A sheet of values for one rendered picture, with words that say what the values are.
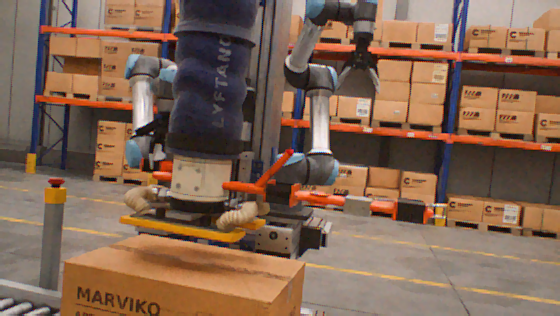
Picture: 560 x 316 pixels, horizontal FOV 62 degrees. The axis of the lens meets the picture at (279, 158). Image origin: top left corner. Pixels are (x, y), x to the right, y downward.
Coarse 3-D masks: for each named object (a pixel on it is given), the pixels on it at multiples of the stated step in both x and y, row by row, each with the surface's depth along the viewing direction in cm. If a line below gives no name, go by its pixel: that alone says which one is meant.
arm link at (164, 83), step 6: (162, 72) 165; (168, 72) 164; (174, 72) 165; (162, 78) 164; (168, 78) 164; (156, 84) 169; (162, 84) 165; (168, 84) 164; (162, 90) 165; (168, 90) 164; (162, 96) 165; (168, 96) 165
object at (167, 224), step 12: (132, 216) 129; (144, 216) 130; (156, 216) 129; (204, 216) 126; (156, 228) 125; (168, 228) 124; (180, 228) 123; (192, 228) 123; (204, 228) 123; (216, 228) 124; (228, 240) 120
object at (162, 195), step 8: (160, 192) 139; (168, 192) 139; (160, 200) 140; (168, 200) 139; (224, 200) 134; (232, 200) 133; (240, 200) 135; (168, 208) 139; (224, 208) 134; (232, 208) 133; (240, 208) 132; (168, 216) 126; (176, 216) 126; (184, 216) 125; (192, 216) 125; (200, 216) 130
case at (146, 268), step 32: (96, 256) 133; (128, 256) 136; (160, 256) 140; (192, 256) 143; (224, 256) 147; (256, 256) 150; (64, 288) 127; (96, 288) 124; (128, 288) 122; (160, 288) 119; (192, 288) 117; (224, 288) 118; (256, 288) 120; (288, 288) 128
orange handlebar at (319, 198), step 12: (168, 168) 168; (168, 180) 137; (252, 192) 130; (300, 192) 127; (312, 192) 127; (324, 192) 127; (324, 204) 125; (336, 204) 124; (372, 204) 121; (384, 204) 121; (432, 216) 119
